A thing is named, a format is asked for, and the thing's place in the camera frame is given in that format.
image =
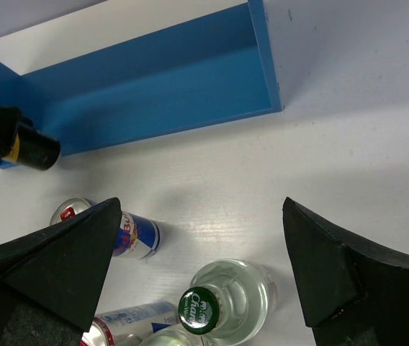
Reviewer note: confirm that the red bull can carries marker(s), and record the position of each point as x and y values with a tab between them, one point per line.
130	326
138	237

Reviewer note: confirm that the rear clear glass bottle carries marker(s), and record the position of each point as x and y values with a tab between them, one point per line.
228	301

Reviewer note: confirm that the front clear glass bottle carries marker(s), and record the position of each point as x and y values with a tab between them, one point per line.
174	336

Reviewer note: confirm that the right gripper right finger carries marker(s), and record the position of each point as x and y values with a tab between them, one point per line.
352	291

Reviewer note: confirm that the blue and yellow shelf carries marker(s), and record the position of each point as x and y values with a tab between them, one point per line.
211	69

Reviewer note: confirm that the clear glass bottle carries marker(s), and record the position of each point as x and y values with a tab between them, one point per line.
174	336
228	301

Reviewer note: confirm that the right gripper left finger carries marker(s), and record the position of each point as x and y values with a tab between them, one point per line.
51	280

